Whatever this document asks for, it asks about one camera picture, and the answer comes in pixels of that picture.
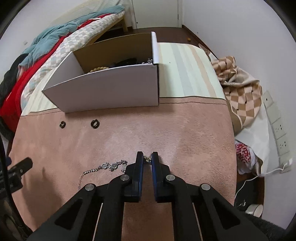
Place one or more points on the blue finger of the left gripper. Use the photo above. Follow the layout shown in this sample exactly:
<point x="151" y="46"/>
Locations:
<point x="20" y="168"/>

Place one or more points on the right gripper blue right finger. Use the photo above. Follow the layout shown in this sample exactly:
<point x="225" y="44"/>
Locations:
<point x="162" y="189"/>

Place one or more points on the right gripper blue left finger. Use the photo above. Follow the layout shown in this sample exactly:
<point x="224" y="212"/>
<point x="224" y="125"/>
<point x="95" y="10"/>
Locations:
<point x="135" y="171"/>

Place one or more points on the black fitness band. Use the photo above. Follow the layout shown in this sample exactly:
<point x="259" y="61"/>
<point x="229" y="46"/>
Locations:
<point x="126" y="62"/>

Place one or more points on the pink striped table cloth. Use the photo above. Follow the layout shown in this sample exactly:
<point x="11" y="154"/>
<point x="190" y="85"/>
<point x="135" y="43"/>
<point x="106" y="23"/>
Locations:
<point x="191" y="130"/>

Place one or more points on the red blanket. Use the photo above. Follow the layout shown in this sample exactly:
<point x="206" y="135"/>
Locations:
<point x="15" y="101"/>

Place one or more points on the black fuzzy garment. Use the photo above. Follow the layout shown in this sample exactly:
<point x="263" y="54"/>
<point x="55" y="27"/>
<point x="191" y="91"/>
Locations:
<point x="10" y="78"/>

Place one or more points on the white round cup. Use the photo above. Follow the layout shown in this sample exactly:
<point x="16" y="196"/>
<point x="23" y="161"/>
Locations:
<point x="255" y="210"/>

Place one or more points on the white plastic bag red print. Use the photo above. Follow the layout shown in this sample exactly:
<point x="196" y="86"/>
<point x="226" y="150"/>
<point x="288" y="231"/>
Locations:
<point x="252" y="146"/>

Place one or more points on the white cardboard box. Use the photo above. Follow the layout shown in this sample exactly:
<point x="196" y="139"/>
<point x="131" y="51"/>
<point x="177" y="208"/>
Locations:
<point x="84" y="81"/>

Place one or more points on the white power strip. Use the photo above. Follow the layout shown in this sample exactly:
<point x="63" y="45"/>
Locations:
<point x="279" y="133"/>

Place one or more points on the beige checkered cloth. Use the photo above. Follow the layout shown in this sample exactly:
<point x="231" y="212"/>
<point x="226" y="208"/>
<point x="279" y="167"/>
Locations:
<point x="242" y="91"/>

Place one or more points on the blue quilted jacket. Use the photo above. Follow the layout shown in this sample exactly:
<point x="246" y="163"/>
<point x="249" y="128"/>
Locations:
<point x="65" y="25"/>

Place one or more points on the checkered bed sheet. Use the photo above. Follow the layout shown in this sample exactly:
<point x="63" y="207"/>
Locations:
<point x="73" y="42"/>

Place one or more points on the white door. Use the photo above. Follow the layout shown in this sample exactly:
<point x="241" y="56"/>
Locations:
<point x="157" y="13"/>

